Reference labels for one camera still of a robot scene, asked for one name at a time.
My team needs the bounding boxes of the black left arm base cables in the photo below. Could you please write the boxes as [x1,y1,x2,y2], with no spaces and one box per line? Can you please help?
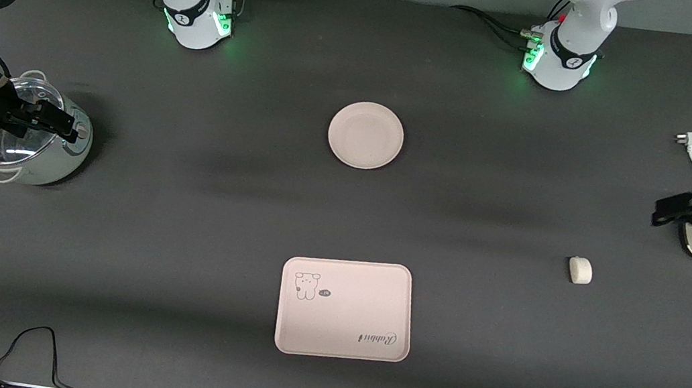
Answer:
[445,0,570,57]

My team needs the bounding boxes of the small white bun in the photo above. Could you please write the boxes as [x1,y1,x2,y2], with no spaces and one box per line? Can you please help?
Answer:
[567,255,595,287]

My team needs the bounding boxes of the black cable loop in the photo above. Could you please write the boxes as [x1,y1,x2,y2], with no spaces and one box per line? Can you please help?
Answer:
[0,320,97,388]

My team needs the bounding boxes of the round cream plate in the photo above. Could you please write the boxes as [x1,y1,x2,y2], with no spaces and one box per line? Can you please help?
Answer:
[324,97,409,174]

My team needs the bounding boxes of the glass-lidded white cooking pot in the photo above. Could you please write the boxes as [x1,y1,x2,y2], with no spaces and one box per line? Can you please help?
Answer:
[0,64,102,195]

